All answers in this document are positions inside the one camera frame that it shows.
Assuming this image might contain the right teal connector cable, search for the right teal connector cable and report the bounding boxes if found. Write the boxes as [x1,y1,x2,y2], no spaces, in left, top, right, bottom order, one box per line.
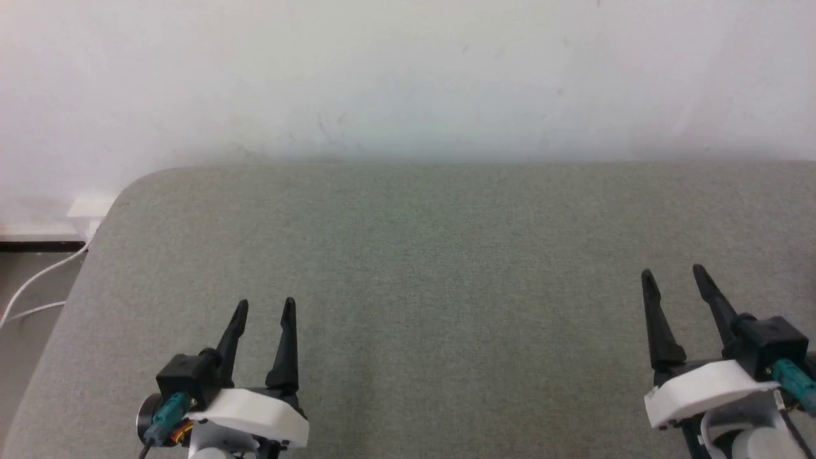
[767,358,816,416]

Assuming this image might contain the left teal connector cable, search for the left teal connector cable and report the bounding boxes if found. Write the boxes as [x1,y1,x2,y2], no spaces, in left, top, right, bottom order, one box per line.
[139,391,192,459]

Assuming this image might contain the white wall socket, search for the white wall socket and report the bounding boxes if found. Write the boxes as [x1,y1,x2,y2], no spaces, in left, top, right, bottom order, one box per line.
[66,194,117,225]

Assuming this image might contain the white cable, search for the white cable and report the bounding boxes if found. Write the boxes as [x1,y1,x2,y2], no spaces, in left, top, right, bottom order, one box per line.
[0,220,103,327]
[0,300,68,324]

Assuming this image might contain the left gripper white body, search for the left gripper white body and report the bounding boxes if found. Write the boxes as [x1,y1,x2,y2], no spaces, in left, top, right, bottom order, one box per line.
[184,387,310,459]

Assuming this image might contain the dark baseboard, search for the dark baseboard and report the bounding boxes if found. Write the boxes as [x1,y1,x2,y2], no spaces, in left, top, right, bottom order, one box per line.
[0,223,88,253]

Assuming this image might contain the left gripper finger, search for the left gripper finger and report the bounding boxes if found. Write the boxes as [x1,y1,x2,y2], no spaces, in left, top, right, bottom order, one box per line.
[215,300,249,387]
[265,296,300,391]

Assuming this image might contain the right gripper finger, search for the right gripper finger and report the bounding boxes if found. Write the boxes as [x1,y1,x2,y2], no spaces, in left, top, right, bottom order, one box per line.
[692,264,743,348]
[641,268,687,370]

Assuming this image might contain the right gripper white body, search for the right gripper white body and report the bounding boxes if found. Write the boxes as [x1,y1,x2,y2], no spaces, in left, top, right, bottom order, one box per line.
[643,359,816,459]

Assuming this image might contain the teal connector cable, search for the teal connector cable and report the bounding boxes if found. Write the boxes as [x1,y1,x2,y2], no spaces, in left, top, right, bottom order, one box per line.
[139,391,192,459]
[767,358,816,416]

